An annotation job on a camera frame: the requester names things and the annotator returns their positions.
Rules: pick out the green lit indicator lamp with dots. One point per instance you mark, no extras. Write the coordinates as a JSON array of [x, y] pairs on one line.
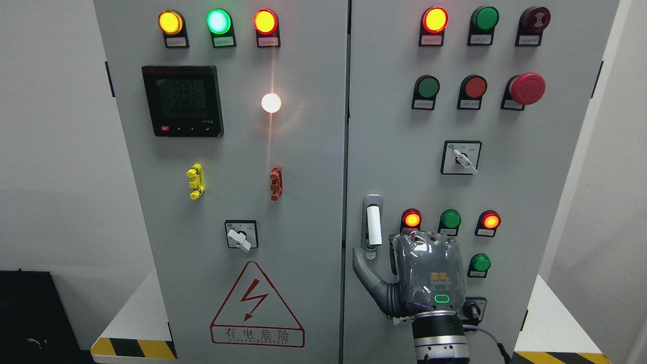
[[221, 28]]

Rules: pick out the green push button lower right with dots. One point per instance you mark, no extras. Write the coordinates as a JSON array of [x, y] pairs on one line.
[[479, 266]]

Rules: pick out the red lit lamp left door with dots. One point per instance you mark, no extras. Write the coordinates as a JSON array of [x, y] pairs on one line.
[[267, 28]]

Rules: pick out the dark red buzzer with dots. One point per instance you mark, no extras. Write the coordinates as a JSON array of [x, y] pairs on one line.
[[532, 22]]

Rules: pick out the left grey cabinet door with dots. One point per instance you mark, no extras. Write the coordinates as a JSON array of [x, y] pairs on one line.
[[300, 235]]

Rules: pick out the black box at left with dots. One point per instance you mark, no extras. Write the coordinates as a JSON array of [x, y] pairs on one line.
[[34, 325]]

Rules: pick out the red emergency stop button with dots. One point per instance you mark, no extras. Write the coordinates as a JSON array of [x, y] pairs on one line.
[[523, 90]]

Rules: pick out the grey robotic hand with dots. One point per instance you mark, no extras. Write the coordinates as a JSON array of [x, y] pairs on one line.
[[429, 268]]

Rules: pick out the red lit lamp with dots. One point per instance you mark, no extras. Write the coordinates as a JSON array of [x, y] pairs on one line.
[[432, 27], [410, 221], [487, 224]]

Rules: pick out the white lit indicator lamp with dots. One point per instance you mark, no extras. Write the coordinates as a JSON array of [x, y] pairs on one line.
[[271, 103]]

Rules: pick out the red electric hazard warning sticker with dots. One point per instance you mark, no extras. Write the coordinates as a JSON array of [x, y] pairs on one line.
[[255, 313]]

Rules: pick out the silver cabinet door handle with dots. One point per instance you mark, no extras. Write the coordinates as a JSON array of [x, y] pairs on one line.
[[371, 235]]

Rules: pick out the right grey cabinet door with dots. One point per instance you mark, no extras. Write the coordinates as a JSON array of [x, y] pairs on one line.
[[396, 152]]

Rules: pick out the green push button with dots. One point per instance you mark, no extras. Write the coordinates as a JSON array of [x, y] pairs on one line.
[[479, 266], [425, 91]]

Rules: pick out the red lit lamp middle right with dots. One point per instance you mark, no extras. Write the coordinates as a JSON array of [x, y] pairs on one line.
[[487, 224]]

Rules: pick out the grey cabinet door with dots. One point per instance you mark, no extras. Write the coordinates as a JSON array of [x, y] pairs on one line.
[[396, 152], [300, 235]]

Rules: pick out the black digital power meter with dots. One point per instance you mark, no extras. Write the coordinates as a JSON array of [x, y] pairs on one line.
[[183, 100]]

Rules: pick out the red terminal connector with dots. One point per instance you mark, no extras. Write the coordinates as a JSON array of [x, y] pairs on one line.
[[276, 182]]

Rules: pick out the red push button upper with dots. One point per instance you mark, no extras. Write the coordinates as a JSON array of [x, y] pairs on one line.
[[471, 92]]

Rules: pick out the white platform with hazard stripes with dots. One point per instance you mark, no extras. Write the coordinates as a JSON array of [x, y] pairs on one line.
[[139, 333]]

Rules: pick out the upper right rotary selector switch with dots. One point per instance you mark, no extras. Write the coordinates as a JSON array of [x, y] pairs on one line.
[[460, 157]]

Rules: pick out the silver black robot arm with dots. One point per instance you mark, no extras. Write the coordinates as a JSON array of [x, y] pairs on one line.
[[439, 338]]

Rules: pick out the lower white rotary selector switch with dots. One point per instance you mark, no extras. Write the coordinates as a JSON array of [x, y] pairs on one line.
[[400, 320]]

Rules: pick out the green push button upper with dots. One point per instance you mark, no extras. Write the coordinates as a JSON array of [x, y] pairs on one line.
[[425, 91]]

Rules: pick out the left door rotary selector switch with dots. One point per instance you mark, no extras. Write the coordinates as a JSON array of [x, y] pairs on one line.
[[241, 234]]

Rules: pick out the red lit lamp right top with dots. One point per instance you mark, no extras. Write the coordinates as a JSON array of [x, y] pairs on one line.
[[432, 27]]

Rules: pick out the yellow indicator lamp top left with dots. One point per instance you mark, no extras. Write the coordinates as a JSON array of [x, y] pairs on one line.
[[174, 29]]

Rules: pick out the yellow terminal connector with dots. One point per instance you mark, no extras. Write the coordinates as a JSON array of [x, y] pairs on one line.
[[196, 181]]

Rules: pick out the black knob selector switch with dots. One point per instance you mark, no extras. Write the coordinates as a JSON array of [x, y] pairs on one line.
[[472, 311]]

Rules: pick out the red lit lamp middle left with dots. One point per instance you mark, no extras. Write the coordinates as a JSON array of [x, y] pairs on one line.
[[410, 221]]

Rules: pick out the green lamp right top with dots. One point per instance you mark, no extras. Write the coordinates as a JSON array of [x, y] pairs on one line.
[[483, 21]]

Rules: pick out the green lamp middle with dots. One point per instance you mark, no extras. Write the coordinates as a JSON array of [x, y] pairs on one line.
[[449, 223]]

